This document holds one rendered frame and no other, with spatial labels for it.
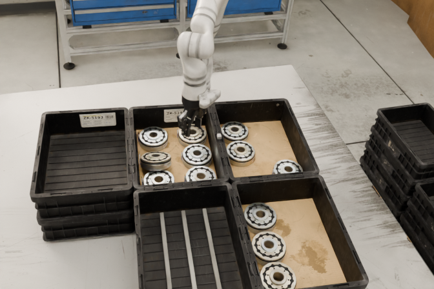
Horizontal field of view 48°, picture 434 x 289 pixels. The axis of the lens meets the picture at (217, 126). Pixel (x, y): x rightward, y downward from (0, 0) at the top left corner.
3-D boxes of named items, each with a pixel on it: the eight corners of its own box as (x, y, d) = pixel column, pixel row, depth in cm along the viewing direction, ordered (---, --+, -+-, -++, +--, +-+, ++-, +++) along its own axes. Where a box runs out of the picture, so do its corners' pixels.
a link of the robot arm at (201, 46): (211, 48, 132) (221, 13, 140) (180, 44, 133) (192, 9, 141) (211, 66, 138) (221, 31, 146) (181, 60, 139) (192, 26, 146)
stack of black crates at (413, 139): (353, 171, 269) (376, 108, 240) (400, 164, 276) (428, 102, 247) (391, 229, 240) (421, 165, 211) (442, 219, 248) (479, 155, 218)
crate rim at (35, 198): (42, 117, 172) (41, 111, 171) (128, 111, 177) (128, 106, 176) (30, 203, 143) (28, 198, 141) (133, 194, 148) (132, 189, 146)
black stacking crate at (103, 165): (48, 137, 178) (42, 113, 171) (129, 131, 183) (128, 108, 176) (36, 223, 149) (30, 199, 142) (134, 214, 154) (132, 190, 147)
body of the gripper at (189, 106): (192, 80, 152) (191, 104, 159) (175, 93, 147) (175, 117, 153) (212, 89, 150) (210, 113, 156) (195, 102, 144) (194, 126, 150)
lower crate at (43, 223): (51, 157, 186) (46, 134, 178) (131, 151, 191) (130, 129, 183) (42, 244, 156) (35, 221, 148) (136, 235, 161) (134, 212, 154)
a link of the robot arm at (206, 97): (205, 110, 143) (206, 93, 139) (175, 95, 147) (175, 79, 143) (222, 95, 149) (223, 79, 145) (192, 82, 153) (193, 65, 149)
